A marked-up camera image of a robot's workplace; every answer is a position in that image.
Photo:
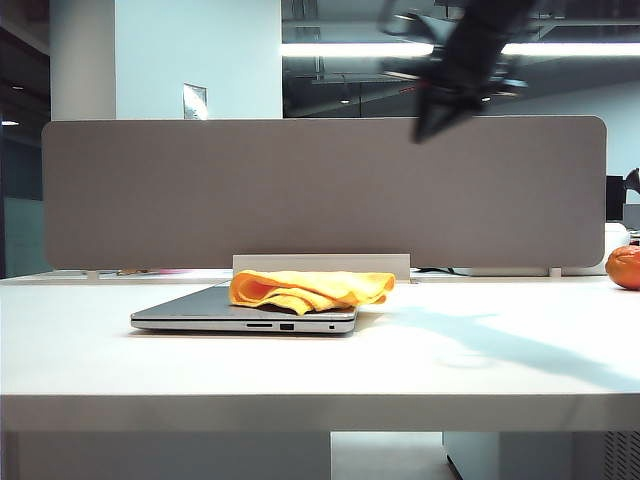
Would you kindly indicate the black background monitor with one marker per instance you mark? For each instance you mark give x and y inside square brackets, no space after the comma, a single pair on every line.
[622,195]

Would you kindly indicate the yellow microfibre rag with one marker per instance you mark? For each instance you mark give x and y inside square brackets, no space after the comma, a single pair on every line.
[320,290]

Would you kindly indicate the orange tangerine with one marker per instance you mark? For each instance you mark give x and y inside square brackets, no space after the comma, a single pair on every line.
[625,267]

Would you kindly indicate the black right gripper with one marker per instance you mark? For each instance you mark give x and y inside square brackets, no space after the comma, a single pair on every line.
[465,75]

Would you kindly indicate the small white divider clip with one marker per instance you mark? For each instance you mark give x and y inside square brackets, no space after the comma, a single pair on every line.
[555,272]
[91,274]

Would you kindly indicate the grey fabric desk divider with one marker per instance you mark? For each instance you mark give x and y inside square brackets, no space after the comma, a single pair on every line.
[300,190]

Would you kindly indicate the framed wall notice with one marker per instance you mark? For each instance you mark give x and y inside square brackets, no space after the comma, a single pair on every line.
[195,101]

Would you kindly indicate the silver closed laptop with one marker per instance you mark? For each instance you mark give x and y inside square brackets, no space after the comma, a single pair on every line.
[200,312]

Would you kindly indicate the black ceiling spotlight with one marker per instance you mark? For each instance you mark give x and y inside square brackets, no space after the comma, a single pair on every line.
[345,98]

